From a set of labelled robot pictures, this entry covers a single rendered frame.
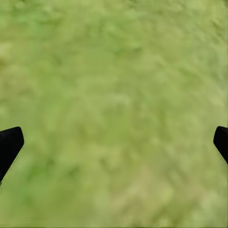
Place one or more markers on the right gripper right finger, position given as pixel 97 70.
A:
pixel 221 141

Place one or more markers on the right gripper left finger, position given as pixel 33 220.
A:
pixel 11 142

